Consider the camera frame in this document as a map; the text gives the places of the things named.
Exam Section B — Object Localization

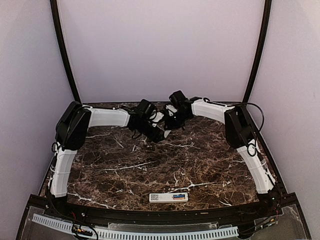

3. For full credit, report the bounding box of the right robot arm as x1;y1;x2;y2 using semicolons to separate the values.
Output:
165;90;276;195

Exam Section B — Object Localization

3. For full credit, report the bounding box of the white battery cover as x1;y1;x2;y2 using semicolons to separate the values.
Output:
164;130;171;138

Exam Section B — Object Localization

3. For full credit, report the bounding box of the white remote control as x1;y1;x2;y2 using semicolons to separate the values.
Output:
149;192;189;203

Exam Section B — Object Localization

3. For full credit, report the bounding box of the black curved table rail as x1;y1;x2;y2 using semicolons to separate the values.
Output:
45;200;283;228

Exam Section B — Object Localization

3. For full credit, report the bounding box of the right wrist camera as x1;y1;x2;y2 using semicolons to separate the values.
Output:
164;103;178;117

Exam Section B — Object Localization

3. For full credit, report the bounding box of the left black frame post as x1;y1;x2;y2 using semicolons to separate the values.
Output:
49;0;82;103

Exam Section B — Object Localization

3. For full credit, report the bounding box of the right black frame post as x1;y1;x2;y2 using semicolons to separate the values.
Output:
242;0;272;103

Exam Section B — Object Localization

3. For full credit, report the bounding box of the grey slotted cable duct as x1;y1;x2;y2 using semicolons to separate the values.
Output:
32;213;239;240

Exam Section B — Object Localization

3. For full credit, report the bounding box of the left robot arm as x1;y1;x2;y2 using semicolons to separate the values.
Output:
49;99;169;198

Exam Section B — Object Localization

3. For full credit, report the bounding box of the black frame post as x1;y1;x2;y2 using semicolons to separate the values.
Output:
49;0;82;103
242;0;272;103

